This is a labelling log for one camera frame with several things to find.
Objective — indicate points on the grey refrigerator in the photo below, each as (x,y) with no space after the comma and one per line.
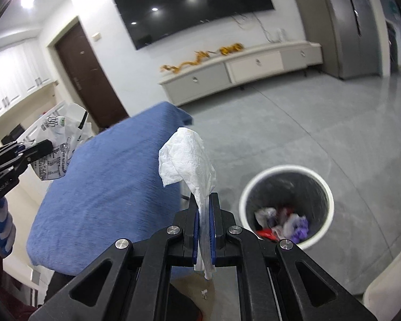
(347,23)

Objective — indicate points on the crumpled white paper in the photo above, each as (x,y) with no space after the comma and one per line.
(265,215)

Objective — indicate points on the white television cabinet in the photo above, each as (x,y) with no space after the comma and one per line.
(204,80)

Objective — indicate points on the cream upholstered seat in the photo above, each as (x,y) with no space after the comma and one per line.
(391,284)

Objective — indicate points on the person's left hand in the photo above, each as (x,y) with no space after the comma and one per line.
(3,230)

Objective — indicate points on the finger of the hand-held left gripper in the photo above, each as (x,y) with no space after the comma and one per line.
(40,148)

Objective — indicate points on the dark brown door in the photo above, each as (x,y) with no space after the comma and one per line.
(87,80)

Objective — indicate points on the white upper wall cabinets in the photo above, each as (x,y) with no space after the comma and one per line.
(13,80)

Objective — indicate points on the long golden dragon ornament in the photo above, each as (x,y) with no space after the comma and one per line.
(172,68)

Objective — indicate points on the short golden ornament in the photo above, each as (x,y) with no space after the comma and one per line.
(230,49)

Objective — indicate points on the black wall television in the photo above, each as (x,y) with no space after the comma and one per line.
(187,6)

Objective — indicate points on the dark red clothing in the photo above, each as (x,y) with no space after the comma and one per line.
(3,291)

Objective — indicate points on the blue plush mat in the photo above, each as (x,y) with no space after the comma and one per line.
(120,174)

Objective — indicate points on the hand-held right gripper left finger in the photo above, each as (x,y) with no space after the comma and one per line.
(196,237)

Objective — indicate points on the white trash bin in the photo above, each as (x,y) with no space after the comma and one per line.
(287,187)

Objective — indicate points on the white router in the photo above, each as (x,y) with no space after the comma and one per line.
(280,35)

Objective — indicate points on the white light switch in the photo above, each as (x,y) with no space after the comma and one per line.
(96,36)

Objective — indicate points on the black bag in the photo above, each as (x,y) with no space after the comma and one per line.
(15,132)

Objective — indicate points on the white tissue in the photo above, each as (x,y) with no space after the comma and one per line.
(187,160)

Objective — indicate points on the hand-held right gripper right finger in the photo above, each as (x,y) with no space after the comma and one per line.
(212,227)

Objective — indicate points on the purple plastic bag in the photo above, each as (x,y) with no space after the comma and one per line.
(300,229)

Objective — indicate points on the white plastic bag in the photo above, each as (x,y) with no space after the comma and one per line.
(53,130)

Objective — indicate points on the small white paper scrap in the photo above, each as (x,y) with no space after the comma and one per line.
(204,293)

